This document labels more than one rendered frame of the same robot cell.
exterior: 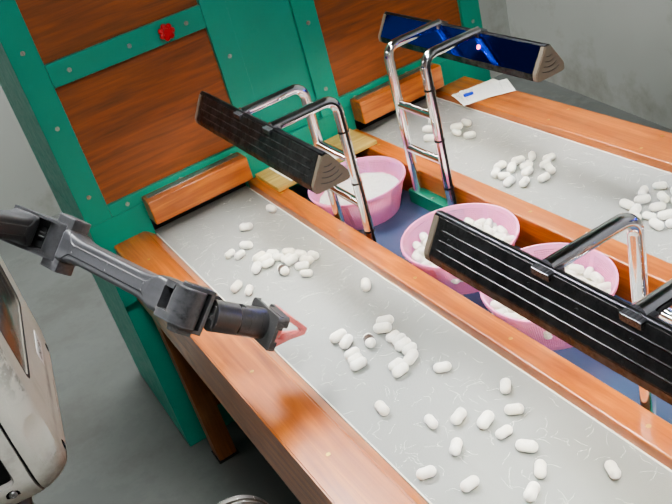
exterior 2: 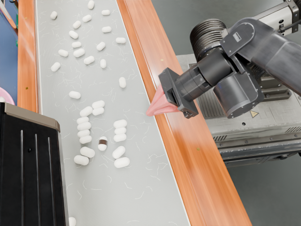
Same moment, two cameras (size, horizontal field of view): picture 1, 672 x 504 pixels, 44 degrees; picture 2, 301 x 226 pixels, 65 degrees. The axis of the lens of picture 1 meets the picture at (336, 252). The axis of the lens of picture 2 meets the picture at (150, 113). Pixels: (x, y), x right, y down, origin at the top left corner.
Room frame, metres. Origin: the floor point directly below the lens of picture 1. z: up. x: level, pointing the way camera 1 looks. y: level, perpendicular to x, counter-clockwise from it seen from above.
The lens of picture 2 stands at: (1.53, 0.14, 1.31)
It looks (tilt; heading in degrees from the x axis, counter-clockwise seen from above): 59 degrees down; 187
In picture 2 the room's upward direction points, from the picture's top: straight up
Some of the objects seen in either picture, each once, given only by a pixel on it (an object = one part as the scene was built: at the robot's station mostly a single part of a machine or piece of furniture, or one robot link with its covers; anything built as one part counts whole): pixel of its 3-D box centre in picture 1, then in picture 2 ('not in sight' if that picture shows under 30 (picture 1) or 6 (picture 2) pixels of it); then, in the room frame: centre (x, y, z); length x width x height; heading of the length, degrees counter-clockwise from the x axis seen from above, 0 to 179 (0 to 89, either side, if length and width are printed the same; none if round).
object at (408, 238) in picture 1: (462, 251); not in sight; (1.57, -0.27, 0.72); 0.27 x 0.27 x 0.10
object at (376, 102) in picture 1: (397, 92); not in sight; (2.35, -0.31, 0.83); 0.30 x 0.06 x 0.07; 113
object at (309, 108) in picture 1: (311, 188); not in sight; (1.73, 0.01, 0.90); 0.20 x 0.19 x 0.45; 23
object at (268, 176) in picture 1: (316, 158); not in sight; (2.17, -0.02, 0.77); 0.33 x 0.15 x 0.01; 113
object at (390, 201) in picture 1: (360, 195); not in sight; (1.97, -0.10, 0.72); 0.27 x 0.27 x 0.10
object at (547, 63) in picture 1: (458, 40); not in sight; (1.92, -0.43, 1.08); 0.62 x 0.08 x 0.07; 23
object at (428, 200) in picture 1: (446, 120); not in sight; (1.89, -0.36, 0.90); 0.20 x 0.19 x 0.45; 23
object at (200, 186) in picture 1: (198, 187); not in sight; (2.09, 0.31, 0.83); 0.30 x 0.06 x 0.07; 113
